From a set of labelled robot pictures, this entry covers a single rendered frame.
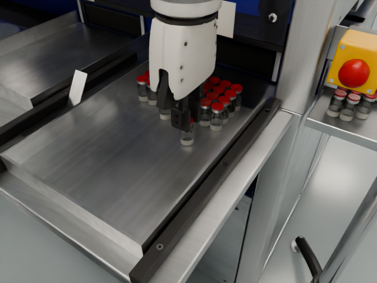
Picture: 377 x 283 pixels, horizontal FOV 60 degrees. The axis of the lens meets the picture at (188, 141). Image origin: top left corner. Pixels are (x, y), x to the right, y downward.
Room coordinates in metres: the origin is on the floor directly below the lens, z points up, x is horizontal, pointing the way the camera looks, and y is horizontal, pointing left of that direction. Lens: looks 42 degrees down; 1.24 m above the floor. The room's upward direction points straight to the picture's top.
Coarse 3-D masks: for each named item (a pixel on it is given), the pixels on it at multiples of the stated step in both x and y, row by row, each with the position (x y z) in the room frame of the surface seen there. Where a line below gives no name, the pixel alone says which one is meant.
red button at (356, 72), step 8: (344, 64) 0.42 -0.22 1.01; (352, 64) 0.41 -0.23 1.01; (360, 64) 0.41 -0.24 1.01; (344, 72) 0.41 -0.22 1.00; (352, 72) 0.41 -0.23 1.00; (360, 72) 0.40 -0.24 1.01; (368, 72) 0.40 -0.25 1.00; (344, 80) 0.41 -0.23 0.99; (352, 80) 0.40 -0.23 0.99; (360, 80) 0.40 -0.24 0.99
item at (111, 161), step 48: (96, 96) 0.48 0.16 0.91; (48, 144) 0.39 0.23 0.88; (96, 144) 0.39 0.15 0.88; (144, 144) 0.39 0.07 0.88; (192, 144) 0.39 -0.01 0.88; (48, 192) 0.28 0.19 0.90; (96, 192) 0.29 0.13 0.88; (144, 192) 0.29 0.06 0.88; (192, 192) 0.28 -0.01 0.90; (144, 240) 0.20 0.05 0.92
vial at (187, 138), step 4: (192, 124) 0.39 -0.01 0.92; (192, 128) 0.39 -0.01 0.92; (180, 132) 0.39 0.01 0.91; (184, 132) 0.38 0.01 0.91; (188, 132) 0.38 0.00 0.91; (192, 132) 0.39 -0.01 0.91; (180, 136) 0.39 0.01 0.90; (184, 136) 0.39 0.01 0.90; (188, 136) 0.38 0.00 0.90; (192, 136) 0.39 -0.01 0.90; (184, 140) 0.39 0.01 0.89; (188, 140) 0.38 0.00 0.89; (192, 140) 0.39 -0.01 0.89; (184, 144) 0.39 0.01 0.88; (188, 144) 0.39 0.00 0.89
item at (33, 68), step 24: (48, 24) 0.81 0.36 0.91; (72, 24) 0.87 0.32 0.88; (0, 48) 0.70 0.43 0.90; (24, 48) 0.73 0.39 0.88; (48, 48) 0.73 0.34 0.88; (72, 48) 0.73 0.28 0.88; (96, 48) 0.73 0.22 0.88; (120, 48) 0.66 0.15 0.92; (144, 48) 0.73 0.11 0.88; (0, 72) 0.62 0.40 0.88; (24, 72) 0.62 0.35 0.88; (48, 72) 0.62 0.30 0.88; (72, 72) 0.62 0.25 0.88; (0, 96) 0.53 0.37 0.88; (24, 96) 0.48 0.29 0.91; (48, 96) 0.50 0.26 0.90
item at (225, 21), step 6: (222, 6) 0.56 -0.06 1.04; (228, 6) 0.56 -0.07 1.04; (234, 6) 0.55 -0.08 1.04; (222, 12) 0.56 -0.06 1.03; (228, 12) 0.55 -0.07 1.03; (234, 12) 0.55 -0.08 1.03; (222, 18) 0.56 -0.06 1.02; (228, 18) 0.55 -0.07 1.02; (234, 18) 0.55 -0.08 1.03; (222, 24) 0.56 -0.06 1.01; (228, 24) 0.55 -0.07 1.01; (222, 30) 0.56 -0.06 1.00; (228, 30) 0.55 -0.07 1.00; (228, 36) 0.55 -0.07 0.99
